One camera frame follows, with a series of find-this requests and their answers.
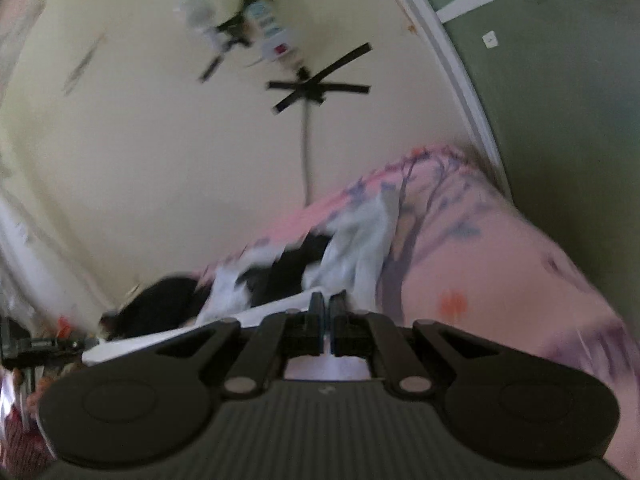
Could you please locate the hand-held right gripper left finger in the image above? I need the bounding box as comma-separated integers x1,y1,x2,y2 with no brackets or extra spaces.
150,292,326,402

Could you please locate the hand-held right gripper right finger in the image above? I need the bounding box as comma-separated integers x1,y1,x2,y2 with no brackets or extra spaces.
327,291,496,402

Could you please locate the white shirt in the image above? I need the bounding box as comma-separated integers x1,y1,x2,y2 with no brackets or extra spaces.
81,194,402,367

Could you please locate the red patterned cloth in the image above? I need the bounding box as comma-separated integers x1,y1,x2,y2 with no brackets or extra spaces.
0,366,57,480

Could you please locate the black garment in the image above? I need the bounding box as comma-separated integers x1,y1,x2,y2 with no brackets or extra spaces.
99,275,213,343

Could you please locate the pink floral bed sheet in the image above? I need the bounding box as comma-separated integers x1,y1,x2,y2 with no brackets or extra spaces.
192,144,640,401

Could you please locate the black tape cross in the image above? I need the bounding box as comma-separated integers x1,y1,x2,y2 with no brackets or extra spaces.
198,0,268,84
266,42,374,115

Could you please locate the white power strip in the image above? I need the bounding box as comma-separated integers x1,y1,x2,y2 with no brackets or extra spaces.
244,0,303,70

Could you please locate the green frosted glass door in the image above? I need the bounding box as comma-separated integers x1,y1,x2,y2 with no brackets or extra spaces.
369,0,640,286

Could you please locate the white plug adapter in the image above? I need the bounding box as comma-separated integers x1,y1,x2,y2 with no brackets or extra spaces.
173,0,222,48

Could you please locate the grey cable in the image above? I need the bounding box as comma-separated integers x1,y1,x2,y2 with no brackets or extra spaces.
299,97,315,203

